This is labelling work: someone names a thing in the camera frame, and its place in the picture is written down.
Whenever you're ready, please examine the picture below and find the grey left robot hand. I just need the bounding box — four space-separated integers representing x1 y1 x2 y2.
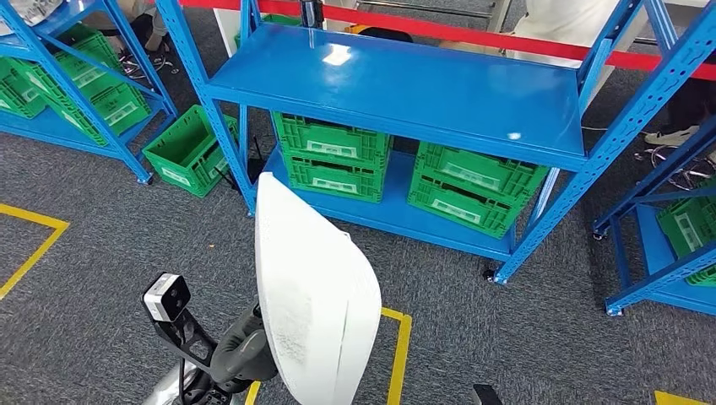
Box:
209 304 279 386

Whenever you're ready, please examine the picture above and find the white curved plastic part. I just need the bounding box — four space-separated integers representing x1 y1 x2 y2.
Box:
254 171 383 405

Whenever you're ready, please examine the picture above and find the blue steel shelf rack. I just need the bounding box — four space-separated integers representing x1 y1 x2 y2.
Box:
0 0 179 186
593 114 716 318
155 0 716 286

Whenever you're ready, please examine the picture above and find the translucent white plastic part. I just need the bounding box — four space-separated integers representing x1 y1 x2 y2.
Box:
0 0 62 28

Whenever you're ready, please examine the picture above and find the open green plastic crate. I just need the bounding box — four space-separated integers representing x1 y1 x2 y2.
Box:
235 13 303 49
142 104 239 199

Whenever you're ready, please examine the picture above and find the chrome stool base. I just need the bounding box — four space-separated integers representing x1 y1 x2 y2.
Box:
117 47 180 79
634 145 716 192

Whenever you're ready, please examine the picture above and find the white desk side panel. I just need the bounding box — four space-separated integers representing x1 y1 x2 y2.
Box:
212 6 244 57

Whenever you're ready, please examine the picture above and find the seated person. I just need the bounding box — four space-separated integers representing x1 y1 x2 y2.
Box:
84 0 169 54
438 0 653 68

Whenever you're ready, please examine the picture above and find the black round stool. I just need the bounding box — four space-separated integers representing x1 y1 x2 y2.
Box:
357 26 415 45

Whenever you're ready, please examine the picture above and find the red barrier belt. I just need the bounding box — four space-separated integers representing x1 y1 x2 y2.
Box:
178 0 716 82

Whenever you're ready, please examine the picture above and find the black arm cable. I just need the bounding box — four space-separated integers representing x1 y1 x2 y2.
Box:
176 321 192 405

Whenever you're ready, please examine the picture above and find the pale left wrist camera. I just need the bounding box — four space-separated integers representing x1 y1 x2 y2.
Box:
141 273 193 324

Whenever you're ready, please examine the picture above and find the black right camera bracket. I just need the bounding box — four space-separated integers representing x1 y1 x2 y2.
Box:
472 384 505 405

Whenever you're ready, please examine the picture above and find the black barrier post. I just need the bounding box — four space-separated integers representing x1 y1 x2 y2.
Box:
299 0 326 30

